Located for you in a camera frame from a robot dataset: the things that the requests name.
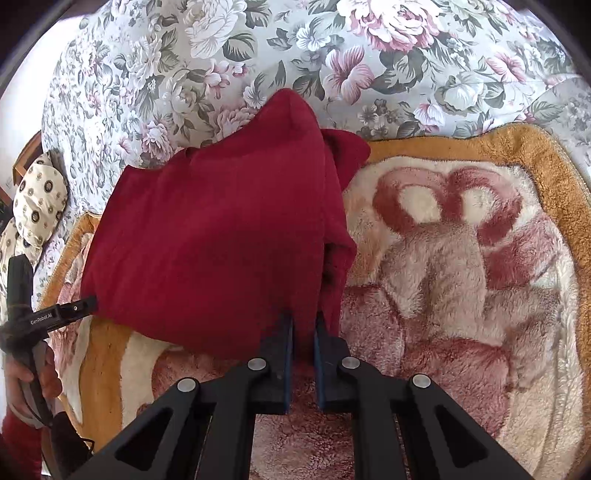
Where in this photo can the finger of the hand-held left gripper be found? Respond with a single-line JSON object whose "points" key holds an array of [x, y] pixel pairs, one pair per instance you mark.
{"points": [[76, 309]]}

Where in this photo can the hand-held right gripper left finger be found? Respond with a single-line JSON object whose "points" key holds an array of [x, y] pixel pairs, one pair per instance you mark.
{"points": [[288, 360]]}

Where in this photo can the cream medallion print cushion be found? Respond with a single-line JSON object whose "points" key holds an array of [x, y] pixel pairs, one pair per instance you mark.
{"points": [[41, 194]]}

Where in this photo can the wooden furniture frame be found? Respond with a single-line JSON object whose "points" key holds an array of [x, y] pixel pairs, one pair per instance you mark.
{"points": [[25, 157]]}

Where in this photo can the person's left hand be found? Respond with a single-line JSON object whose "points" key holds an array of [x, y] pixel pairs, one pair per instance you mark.
{"points": [[16, 383]]}

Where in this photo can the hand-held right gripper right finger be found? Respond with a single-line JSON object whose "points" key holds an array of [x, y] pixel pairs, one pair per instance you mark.
{"points": [[318, 364]]}

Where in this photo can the person's left forearm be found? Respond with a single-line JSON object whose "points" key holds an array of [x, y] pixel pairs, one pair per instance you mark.
{"points": [[18, 447]]}

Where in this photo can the plush cream and orange blanket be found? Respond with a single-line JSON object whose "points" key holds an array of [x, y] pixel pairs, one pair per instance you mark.
{"points": [[438, 277]]}

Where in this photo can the red sweater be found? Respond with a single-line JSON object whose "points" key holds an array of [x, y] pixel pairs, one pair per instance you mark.
{"points": [[207, 230]]}

